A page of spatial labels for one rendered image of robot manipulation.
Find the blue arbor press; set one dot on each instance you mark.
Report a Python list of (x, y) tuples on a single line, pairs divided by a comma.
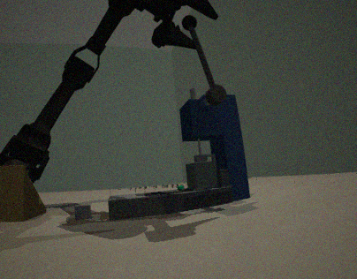
[(215, 117)]

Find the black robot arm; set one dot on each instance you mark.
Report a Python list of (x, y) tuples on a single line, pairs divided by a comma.
[(29, 146)]

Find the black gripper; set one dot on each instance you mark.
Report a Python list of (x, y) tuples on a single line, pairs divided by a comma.
[(167, 34)]

